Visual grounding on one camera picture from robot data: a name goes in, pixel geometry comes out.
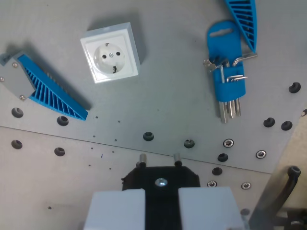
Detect grey box with screws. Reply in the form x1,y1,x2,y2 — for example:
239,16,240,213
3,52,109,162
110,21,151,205
0,49,36,103

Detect black power plug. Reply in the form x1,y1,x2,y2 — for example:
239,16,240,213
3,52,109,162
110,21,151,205
121,153,201,230

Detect black curved handle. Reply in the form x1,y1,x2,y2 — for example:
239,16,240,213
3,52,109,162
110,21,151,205
275,165,302,216

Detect bent steel hex key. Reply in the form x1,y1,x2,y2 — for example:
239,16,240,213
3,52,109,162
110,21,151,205
232,53,259,68

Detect large steel hex key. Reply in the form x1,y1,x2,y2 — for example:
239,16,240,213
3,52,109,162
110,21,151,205
203,55,229,124

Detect blue ribbed wedge with grey box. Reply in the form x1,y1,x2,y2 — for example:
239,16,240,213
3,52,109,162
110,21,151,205
18,54,92,121

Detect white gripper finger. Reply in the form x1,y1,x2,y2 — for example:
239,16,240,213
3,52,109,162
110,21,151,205
178,186,246,230
83,188,146,230

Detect white wall socket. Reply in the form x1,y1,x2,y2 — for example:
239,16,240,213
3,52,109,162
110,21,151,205
80,22,147,84

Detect small steel hex key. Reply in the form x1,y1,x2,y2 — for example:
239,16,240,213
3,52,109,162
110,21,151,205
226,75,248,83

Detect blue hex key holder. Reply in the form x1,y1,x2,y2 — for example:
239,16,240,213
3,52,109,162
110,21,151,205
206,20,247,103

